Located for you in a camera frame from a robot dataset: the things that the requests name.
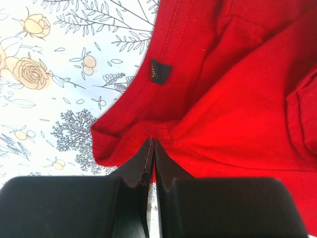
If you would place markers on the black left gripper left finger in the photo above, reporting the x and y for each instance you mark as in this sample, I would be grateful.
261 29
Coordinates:
112 206

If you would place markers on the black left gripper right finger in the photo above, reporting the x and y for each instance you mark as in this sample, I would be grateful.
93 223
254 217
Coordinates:
192 207

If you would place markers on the red t shirt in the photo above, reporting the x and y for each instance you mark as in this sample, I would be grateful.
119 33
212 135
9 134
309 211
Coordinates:
229 87

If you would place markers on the floral patterned table mat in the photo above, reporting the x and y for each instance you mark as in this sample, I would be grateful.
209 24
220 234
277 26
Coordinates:
63 64

